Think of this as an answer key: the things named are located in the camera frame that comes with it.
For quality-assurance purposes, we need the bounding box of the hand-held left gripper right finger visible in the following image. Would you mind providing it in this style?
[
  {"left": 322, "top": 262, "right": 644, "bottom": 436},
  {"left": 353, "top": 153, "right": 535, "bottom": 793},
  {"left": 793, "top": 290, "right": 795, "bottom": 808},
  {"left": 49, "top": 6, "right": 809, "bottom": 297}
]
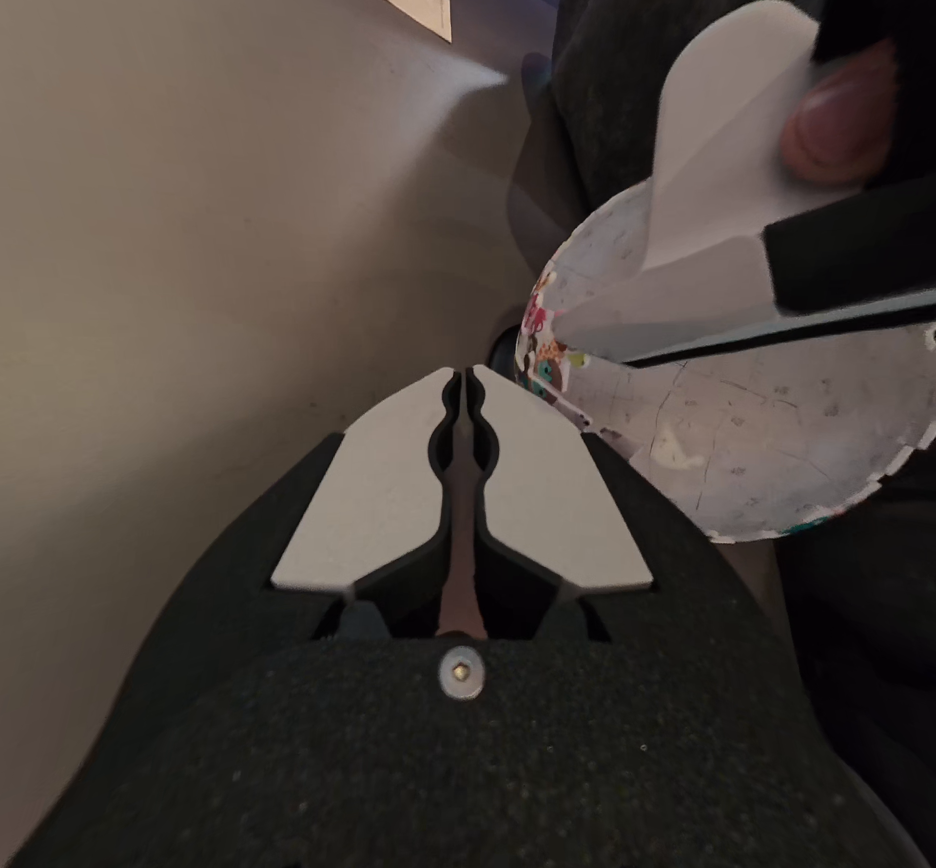
[{"left": 468, "top": 365, "right": 655, "bottom": 638}]

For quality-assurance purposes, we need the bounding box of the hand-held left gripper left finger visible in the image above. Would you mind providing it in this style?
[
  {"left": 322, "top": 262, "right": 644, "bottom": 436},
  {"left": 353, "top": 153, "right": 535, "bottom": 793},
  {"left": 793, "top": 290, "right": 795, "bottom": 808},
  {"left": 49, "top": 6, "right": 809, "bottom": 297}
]
[{"left": 271, "top": 365, "right": 466, "bottom": 635}]

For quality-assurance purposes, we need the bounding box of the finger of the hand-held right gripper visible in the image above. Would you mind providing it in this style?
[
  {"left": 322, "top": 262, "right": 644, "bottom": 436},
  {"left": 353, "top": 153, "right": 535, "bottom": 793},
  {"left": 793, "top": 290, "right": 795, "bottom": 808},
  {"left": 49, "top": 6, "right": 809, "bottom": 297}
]
[
  {"left": 622, "top": 288, "right": 936, "bottom": 370},
  {"left": 555, "top": 0, "right": 881, "bottom": 363}
]

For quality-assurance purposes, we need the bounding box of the colourful puzzle ball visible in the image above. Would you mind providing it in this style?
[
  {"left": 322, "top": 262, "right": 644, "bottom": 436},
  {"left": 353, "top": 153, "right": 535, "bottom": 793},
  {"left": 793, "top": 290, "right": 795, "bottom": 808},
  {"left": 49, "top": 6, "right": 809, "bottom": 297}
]
[{"left": 520, "top": 181, "right": 936, "bottom": 544}]

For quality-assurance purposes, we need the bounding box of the black ball stand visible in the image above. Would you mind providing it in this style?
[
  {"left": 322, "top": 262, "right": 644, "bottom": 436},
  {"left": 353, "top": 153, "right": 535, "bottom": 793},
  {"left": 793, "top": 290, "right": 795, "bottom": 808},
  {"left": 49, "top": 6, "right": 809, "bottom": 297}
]
[{"left": 489, "top": 323, "right": 529, "bottom": 380}]

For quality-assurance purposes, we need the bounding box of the person's right hand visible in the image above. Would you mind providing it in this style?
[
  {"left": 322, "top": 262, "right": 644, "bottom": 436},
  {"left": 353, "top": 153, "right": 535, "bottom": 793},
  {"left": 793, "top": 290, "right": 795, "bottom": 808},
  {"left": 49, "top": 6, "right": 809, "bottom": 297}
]
[{"left": 777, "top": 36, "right": 902, "bottom": 190}]

